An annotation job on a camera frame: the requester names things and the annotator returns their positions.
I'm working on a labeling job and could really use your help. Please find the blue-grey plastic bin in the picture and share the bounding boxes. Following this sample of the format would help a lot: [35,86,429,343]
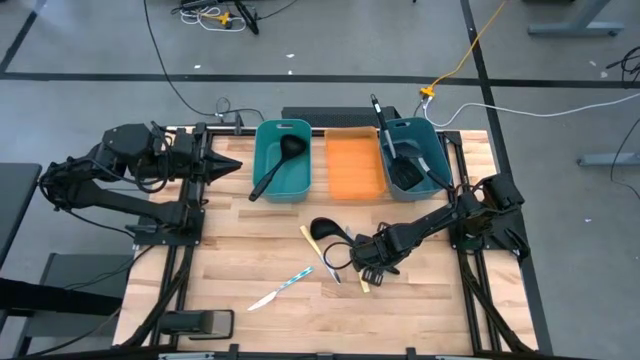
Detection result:
[379,117,454,203]

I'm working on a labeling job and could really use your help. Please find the black left frame strut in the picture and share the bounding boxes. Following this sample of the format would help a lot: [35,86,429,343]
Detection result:
[117,169,209,351]

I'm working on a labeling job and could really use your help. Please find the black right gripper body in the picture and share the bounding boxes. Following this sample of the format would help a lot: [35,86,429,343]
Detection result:
[360,227,404,288]

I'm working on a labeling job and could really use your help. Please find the teal-patterned handle table knife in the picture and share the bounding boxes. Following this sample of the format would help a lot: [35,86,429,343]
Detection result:
[246,265,315,312]

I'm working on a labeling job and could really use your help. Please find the black bracket device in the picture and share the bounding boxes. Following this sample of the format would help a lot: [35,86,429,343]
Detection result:
[159,309,235,340]

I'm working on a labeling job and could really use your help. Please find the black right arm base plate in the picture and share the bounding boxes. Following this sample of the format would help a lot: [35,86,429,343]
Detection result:
[447,207,526,251]

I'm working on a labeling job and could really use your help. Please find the white floor cable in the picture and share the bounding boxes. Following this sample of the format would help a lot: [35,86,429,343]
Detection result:
[414,92,640,129]

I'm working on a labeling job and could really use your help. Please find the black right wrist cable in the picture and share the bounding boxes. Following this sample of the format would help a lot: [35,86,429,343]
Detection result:
[323,241,357,271]

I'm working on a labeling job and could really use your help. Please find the black slotted spatula steel shank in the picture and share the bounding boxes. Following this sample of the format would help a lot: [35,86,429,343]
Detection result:
[370,93,426,192]

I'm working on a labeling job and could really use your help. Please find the black right frame strut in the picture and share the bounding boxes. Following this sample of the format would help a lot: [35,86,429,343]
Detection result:
[457,187,539,354]

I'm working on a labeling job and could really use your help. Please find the black frame strut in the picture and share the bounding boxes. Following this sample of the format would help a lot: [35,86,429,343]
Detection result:
[457,187,539,354]
[117,169,209,351]

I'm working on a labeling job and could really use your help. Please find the black floor cable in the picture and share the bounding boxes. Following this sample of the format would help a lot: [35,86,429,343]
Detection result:
[143,0,221,116]

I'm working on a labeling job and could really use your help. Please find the black side table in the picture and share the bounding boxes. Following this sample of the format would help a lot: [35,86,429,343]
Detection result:
[0,162,44,269]

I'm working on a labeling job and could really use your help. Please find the black ladle with white label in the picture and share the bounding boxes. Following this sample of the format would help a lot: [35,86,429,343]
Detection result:
[308,217,400,279]

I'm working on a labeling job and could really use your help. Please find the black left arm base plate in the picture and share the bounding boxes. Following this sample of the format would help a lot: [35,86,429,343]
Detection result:
[133,205,206,247]

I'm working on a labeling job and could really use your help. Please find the black solid serving spoon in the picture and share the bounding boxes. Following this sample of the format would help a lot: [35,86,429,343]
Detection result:
[248,133,308,203]

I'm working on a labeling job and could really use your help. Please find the white coiled cable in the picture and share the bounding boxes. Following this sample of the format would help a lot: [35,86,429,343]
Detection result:
[179,7,247,33]

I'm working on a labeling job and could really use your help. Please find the orange plastic bin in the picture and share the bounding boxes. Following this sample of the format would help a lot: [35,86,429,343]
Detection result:
[324,126,388,201]

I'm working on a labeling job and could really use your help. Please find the grey desk foot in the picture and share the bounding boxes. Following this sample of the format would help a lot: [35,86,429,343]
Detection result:
[527,0,626,37]
[577,152,640,167]

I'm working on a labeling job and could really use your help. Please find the black table edge rail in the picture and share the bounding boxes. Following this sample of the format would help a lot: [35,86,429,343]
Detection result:
[114,344,551,360]

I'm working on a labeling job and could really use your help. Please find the yellow extension cable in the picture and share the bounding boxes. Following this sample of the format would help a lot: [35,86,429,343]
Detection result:
[419,0,509,99]

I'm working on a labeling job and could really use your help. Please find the teal plastic bin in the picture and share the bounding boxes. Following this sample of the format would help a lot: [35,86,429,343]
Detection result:
[252,118,314,204]

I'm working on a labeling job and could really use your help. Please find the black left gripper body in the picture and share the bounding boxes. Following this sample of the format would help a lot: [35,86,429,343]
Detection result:
[185,123,209,187]

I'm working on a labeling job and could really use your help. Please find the black perforated computer case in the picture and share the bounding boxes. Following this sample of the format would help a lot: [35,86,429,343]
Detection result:
[281,105,401,129]

